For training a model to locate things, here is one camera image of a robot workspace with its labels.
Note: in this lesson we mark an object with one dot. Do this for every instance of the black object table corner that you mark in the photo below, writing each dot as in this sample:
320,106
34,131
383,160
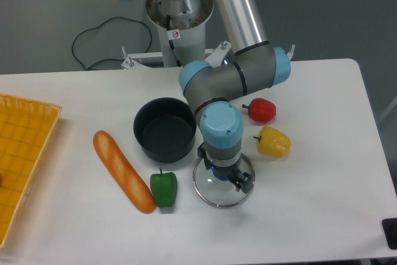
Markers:
390,230

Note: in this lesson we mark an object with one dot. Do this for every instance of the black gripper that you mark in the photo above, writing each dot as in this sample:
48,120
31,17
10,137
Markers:
227,169

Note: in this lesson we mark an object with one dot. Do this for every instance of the glass lid blue knob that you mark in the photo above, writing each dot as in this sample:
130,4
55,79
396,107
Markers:
222,194

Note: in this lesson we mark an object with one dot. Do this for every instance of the yellow woven basket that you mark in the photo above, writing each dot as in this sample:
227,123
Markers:
26,127

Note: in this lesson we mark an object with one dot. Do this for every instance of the red bell pepper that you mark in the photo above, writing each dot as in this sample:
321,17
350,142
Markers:
261,110

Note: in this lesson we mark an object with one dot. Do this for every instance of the green bell pepper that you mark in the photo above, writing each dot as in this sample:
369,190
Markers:
164,188

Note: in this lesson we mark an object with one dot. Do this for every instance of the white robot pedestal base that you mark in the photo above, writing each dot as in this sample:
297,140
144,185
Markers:
181,29

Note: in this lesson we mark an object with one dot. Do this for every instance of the long orange baguette bread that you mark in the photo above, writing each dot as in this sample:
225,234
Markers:
123,172

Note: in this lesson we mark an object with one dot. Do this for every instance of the black pot blue handle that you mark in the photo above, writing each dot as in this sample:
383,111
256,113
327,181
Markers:
165,129

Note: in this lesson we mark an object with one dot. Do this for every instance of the yellow bell pepper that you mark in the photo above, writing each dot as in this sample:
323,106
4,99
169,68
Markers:
273,142

